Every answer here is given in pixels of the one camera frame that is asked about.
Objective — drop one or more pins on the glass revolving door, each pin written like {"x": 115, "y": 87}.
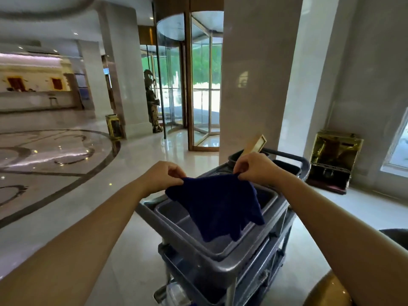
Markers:
{"x": 191, "y": 82}

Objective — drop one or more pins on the gold lobby trash bin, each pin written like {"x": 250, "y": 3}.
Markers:
{"x": 114, "y": 126}

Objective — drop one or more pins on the grey plastic tub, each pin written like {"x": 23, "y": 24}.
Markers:
{"x": 191, "y": 229}

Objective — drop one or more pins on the bronze armoured statue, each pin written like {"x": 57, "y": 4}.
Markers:
{"x": 152, "y": 101}

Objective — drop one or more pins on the gold shoe polishing machine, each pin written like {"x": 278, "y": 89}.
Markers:
{"x": 334, "y": 160}

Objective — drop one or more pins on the black bar stool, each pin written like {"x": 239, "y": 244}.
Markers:
{"x": 52, "y": 100}

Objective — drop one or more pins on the reception counter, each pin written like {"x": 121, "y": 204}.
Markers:
{"x": 35, "y": 100}

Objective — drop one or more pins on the person's right thumb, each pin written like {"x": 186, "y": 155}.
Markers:
{"x": 244, "y": 176}

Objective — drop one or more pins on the dark blue cleaning cloth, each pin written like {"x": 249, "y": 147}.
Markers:
{"x": 220, "y": 207}

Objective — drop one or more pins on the person's left forearm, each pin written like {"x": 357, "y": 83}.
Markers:
{"x": 73, "y": 251}

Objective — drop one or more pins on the grey plastic service cart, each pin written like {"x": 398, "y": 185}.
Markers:
{"x": 229, "y": 245}

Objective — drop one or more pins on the person's left hand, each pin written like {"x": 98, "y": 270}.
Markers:
{"x": 159, "y": 176}

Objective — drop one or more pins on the person's left thumb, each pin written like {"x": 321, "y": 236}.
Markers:
{"x": 179, "y": 178}

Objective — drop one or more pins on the gold round object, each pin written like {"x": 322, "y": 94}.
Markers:
{"x": 325, "y": 291}

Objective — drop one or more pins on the person's right forearm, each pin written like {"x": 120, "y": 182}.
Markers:
{"x": 344, "y": 238}

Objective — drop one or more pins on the person's right hand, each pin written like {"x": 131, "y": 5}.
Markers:
{"x": 256, "y": 168}

